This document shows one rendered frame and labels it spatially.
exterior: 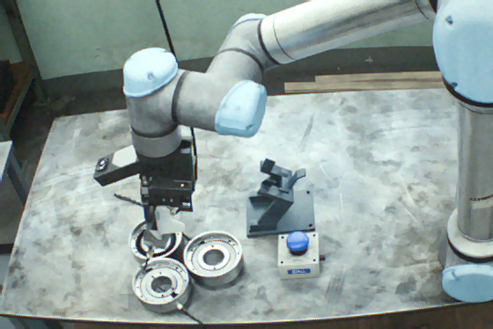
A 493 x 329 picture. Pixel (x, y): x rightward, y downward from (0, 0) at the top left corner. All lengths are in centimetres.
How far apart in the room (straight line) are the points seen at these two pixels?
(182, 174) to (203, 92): 18
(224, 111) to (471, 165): 33
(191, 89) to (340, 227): 50
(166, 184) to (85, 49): 201
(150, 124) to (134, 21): 194
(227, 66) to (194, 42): 197
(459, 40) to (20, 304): 98
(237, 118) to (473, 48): 35
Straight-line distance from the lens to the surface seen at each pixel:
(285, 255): 120
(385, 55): 293
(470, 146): 82
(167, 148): 98
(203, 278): 120
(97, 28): 292
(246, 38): 97
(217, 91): 89
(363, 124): 148
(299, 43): 93
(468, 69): 71
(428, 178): 137
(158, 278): 124
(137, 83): 90
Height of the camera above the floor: 179
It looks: 44 degrees down
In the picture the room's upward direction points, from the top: 11 degrees counter-clockwise
